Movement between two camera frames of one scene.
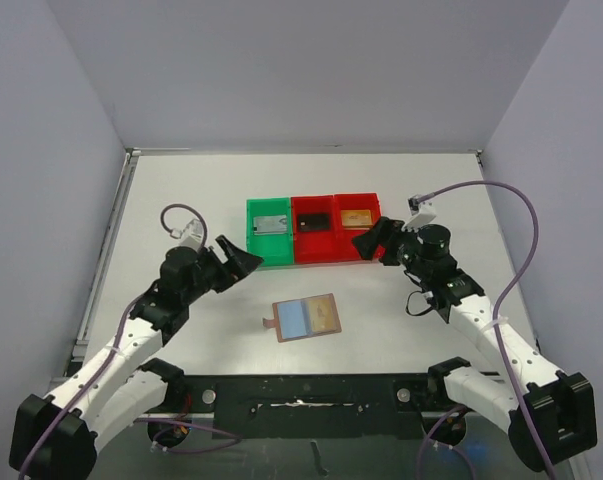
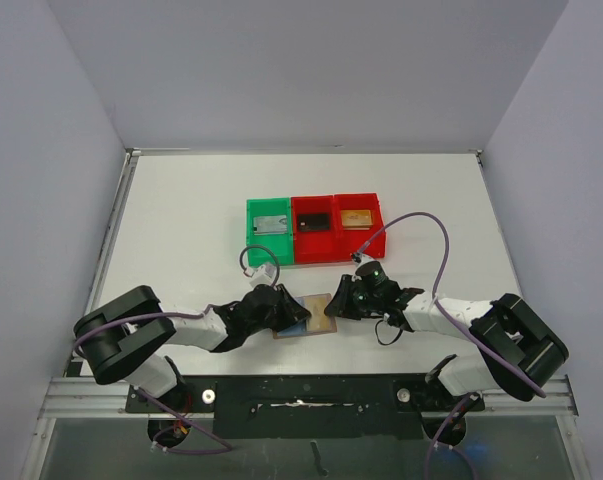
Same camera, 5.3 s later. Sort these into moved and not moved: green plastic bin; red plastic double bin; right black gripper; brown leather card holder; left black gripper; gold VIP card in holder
Moved: left black gripper; right black gripper
Not moved: brown leather card holder; gold VIP card in holder; green plastic bin; red plastic double bin
